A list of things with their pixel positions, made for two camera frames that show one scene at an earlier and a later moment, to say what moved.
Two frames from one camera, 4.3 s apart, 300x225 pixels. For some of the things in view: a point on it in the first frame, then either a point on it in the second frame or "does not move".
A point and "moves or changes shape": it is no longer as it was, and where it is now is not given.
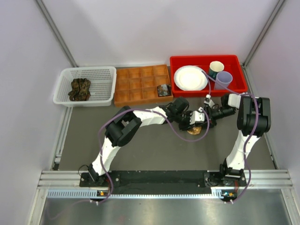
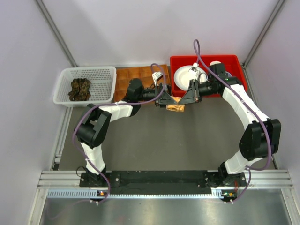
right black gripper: x=212 y=122 → x=192 y=95
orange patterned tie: x=195 y=130 moves or changes shape
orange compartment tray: x=138 y=85 does not move
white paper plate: x=190 y=78 does not move
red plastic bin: x=232 y=64 does not move
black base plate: x=162 y=182 does not move
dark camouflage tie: x=80 y=91 does not move
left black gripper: x=187 y=126 → x=164 y=99
